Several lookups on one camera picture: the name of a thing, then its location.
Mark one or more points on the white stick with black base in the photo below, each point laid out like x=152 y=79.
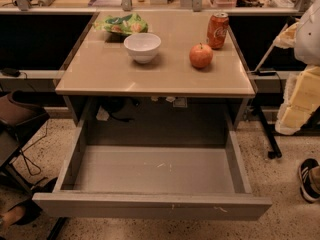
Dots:
x=258 y=70

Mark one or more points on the red coke can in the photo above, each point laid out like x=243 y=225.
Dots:
x=217 y=29

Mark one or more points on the open grey drawer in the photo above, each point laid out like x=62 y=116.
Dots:
x=155 y=161

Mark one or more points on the black shoe lower left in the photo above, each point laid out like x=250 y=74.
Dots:
x=26 y=211

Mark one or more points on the black office chair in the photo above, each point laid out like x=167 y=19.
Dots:
x=19 y=122

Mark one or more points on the black power adapter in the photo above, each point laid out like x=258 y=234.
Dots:
x=10 y=72

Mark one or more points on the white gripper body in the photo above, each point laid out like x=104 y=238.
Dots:
x=308 y=39

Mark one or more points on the red apple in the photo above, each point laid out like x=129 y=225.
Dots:
x=200 y=55

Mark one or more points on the white bowl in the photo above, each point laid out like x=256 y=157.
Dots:
x=142 y=47

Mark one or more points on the green chip bag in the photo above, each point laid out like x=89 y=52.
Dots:
x=124 y=26

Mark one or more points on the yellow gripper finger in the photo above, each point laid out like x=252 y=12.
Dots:
x=301 y=100
x=287 y=37

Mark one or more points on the black white sneaker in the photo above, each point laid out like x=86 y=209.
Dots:
x=309 y=180

